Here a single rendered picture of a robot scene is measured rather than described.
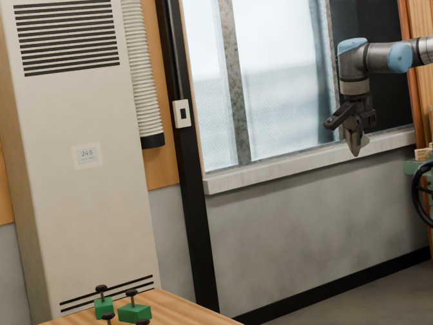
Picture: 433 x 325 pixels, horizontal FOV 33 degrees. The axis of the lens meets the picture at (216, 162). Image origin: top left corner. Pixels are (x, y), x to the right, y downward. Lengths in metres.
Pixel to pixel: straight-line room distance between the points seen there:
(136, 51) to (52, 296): 1.13
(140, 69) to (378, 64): 1.37
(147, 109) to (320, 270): 1.53
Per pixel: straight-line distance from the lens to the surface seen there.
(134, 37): 3.31
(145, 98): 3.31
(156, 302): 2.94
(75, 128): 3.05
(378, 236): 4.56
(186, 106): 3.51
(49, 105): 3.01
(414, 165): 3.25
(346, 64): 2.30
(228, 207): 3.81
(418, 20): 4.58
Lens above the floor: 1.44
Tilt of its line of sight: 8 degrees down
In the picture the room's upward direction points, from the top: 7 degrees counter-clockwise
